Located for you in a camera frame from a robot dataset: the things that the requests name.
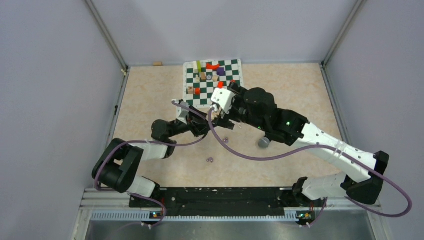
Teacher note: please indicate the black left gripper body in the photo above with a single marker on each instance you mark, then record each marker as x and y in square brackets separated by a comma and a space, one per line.
[193, 126]

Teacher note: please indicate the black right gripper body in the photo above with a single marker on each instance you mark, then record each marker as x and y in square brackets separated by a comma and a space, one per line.
[239, 111]

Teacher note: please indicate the cream earbud charging case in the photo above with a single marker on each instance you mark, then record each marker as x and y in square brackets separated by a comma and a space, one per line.
[215, 115]

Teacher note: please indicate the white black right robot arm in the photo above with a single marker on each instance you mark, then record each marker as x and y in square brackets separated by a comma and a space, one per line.
[357, 179]

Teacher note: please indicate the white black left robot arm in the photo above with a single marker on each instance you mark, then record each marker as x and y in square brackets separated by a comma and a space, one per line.
[116, 170]

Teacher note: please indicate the red cylinder block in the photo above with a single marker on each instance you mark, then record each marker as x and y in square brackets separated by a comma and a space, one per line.
[220, 85]

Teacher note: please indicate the black microphone grey head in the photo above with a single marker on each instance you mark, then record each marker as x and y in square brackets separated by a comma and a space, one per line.
[263, 142]

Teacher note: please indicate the purple block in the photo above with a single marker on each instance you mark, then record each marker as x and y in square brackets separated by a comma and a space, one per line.
[220, 71]

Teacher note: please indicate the green white chessboard mat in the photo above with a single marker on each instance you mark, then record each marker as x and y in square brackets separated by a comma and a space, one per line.
[191, 80]

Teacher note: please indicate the red arch block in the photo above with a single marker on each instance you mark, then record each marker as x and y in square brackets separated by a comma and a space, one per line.
[212, 67]

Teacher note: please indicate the yellow-green block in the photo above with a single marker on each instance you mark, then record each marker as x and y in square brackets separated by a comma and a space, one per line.
[198, 66]

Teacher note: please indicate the wooden cork piece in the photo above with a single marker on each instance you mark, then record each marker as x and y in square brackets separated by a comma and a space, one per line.
[157, 64]

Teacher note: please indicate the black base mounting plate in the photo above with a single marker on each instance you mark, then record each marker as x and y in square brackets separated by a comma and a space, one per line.
[225, 201]

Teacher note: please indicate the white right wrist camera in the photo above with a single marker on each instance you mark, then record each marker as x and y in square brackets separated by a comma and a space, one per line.
[223, 98]

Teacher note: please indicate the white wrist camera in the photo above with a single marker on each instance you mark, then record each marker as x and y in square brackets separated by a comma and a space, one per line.
[182, 113]
[223, 98]

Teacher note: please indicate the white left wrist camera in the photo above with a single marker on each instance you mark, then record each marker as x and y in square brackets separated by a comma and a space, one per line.
[182, 113]

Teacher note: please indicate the aluminium frame rail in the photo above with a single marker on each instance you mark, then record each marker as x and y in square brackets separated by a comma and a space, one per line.
[113, 206]

